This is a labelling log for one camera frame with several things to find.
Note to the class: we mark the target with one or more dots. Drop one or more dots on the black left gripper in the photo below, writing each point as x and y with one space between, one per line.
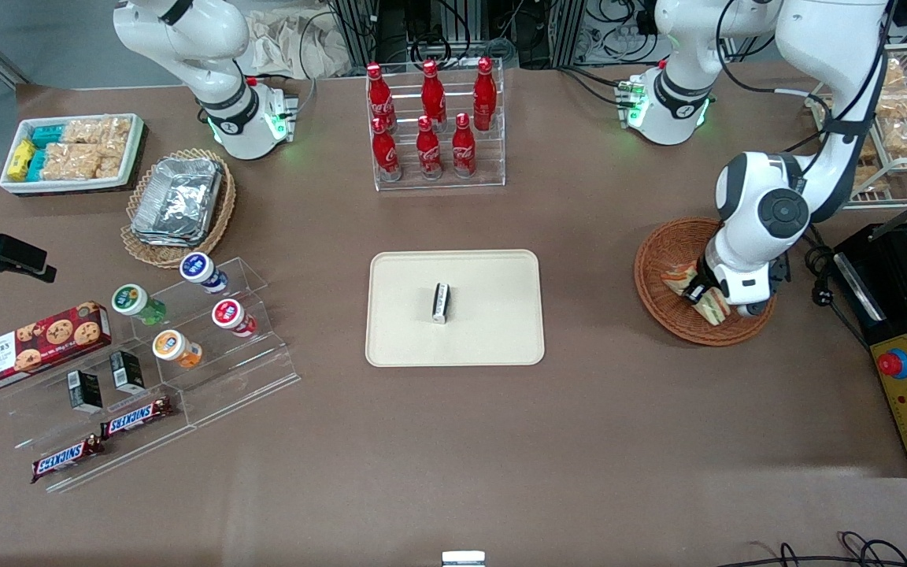
700 282

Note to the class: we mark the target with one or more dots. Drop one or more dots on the triangular sandwich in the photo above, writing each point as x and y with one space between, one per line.
678 277

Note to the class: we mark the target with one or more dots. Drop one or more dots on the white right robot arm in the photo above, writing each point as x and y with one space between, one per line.
201 47

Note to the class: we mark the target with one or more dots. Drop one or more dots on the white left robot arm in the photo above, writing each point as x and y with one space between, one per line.
831 47

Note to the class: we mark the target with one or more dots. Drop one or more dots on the brown round wicker basket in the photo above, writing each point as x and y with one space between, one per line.
674 244

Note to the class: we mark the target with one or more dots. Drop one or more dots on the light woven oval basket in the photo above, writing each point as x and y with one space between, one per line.
221 213

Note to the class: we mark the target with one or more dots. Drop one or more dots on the beige plastic serving tray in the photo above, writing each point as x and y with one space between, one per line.
493 315

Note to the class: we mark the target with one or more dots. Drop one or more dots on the red Walkers cookie box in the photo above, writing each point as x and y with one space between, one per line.
28 350

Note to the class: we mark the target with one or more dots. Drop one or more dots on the teal snack packet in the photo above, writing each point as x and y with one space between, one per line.
47 136
38 164

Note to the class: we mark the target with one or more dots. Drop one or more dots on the yellow snack packet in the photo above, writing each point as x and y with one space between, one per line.
20 161

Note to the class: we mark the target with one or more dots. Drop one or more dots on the clear rice cracker pack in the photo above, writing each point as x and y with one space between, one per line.
72 161
95 131
111 161

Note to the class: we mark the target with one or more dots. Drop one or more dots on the small bottle green cap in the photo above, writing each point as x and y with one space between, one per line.
132 302

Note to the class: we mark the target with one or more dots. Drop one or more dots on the black power plug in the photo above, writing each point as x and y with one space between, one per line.
822 295

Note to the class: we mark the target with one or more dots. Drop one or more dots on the small black carton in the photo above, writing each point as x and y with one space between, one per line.
127 372
85 391

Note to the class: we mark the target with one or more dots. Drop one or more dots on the white rectangular snack bin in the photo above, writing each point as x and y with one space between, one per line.
135 150

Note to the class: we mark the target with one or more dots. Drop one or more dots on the stack of foil trays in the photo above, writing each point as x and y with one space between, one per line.
178 203

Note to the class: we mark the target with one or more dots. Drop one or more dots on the small bottle orange cap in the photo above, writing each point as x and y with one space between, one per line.
172 347

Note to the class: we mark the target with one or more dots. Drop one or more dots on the small bottle blue cap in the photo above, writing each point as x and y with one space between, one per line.
200 270

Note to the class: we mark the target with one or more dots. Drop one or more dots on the Snickers chocolate bar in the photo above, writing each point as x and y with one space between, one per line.
137 417
68 458

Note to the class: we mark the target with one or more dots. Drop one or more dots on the black sealing machine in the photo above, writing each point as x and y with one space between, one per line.
902 315

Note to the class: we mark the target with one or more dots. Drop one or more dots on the red emergency stop button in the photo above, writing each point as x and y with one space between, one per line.
893 364

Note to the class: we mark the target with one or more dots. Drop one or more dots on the small bottle red cap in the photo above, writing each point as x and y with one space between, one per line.
231 316

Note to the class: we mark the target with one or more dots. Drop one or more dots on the clear acrylic stepped stand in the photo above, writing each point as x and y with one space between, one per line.
249 378

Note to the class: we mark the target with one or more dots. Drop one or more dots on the small black white box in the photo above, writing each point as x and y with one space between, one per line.
441 303

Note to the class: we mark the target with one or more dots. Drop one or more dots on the red cola bottle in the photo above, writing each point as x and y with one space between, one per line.
464 151
485 94
385 153
428 153
379 98
433 94

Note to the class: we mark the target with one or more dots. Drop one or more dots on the clear acrylic bottle rack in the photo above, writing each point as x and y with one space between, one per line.
442 183

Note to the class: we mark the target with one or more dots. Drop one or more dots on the crumpled beige paper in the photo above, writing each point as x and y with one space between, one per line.
296 43

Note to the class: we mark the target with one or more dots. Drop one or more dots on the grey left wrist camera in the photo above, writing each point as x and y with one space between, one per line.
753 307

